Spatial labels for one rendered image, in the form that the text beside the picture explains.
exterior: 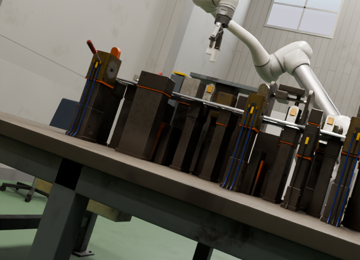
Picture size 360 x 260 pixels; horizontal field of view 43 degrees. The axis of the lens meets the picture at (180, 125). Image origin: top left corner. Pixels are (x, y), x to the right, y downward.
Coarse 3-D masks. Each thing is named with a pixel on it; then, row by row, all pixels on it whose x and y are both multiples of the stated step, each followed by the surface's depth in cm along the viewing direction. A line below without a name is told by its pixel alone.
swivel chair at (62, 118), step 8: (64, 104) 438; (72, 104) 429; (56, 112) 442; (64, 112) 432; (72, 112) 424; (56, 120) 436; (64, 120) 427; (64, 128) 421; (8, 184) 395; (24, 184) 416; (32, 184) 407; (32, 192) 390; (40, 192) 405
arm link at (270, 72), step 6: (270, 60) 260; (276, 60) 260; (264, 66) 259; (270, 66) 260; (276, 66) 260; (258, 72) 265; (264, 72) 262; (270, 72) 263; (276, 72) 263; (282, 72) 264; (264, 78) 266; (270, 78) 266; (276, 78) 268
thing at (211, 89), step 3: (210, 84) 204; (207, 87) 204; (210, 87) 203; (213, 87) 203; (207, 90) 203; (210, 90) 202; (213, 90) 202; (207, 93) 203; (210, 93) 202; (213, 93) 203; (204, 96) 203; (207, 96) 202; (210, 96) 202; (204, 99) 202; (207, 99) 202; (210, 99) 201
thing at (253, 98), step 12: (252, 96) 159; (264, 96) 158; (252, 108) 158; (264, 108) 162; (252, 120) 157; (240, 132) 160; (252, 132) 158; (240, 144) 159; (252, 144) 163; (240, 156) 158; (228, 168) 158; (240, 168) 157; (228, 180) 158; (240, 180) 159; (240, 192) 163
